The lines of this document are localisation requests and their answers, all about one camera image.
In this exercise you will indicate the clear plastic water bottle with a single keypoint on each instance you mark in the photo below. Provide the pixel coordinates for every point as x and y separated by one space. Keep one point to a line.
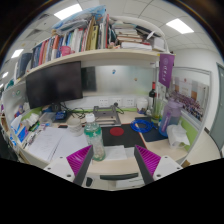
93 134

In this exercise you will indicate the purple hanging banner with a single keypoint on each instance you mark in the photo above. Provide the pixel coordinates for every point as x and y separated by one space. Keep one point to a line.
165 69

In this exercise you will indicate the red round coaster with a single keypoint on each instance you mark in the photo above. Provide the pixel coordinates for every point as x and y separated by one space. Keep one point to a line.
116 131

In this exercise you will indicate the group photo poster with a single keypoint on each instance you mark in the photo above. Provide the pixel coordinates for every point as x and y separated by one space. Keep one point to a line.
192 94

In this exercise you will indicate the black desk mat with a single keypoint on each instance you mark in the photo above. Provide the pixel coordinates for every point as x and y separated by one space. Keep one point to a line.
130 138

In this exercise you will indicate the row of upright books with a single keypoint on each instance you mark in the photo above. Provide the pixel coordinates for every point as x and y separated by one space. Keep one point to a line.
80 35

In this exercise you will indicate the purple water jug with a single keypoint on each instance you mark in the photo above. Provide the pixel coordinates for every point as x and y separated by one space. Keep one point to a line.
171 115

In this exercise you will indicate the white jar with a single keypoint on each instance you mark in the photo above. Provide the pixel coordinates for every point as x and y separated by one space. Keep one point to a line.
142 105

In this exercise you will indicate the dark wine bottle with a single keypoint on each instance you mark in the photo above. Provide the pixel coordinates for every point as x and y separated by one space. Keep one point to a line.
152 97

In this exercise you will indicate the pink cup on shelf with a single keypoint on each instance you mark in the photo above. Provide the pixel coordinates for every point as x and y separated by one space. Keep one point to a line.
65 50

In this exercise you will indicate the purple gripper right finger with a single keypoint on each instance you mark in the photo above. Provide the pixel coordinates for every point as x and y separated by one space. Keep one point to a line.
147 162

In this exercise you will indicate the grey laptop stand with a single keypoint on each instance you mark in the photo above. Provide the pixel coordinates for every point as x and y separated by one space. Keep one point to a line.
106 116

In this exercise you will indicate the stack of books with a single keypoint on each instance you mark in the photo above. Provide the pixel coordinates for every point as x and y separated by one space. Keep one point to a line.
127 36

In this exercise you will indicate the white paper sheets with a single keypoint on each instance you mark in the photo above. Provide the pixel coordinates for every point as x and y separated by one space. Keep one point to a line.
55 142

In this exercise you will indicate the white wall shelf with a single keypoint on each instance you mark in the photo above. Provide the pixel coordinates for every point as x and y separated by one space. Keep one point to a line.
103 57

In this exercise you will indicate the white crumpled tissue bag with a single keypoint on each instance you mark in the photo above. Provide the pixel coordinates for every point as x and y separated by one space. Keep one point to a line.
177 136

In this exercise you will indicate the black computer monitor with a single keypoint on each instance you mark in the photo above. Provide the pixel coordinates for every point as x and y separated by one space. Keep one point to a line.
54 84

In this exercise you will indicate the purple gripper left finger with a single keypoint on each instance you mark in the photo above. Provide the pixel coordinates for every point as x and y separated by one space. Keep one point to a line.
79 163

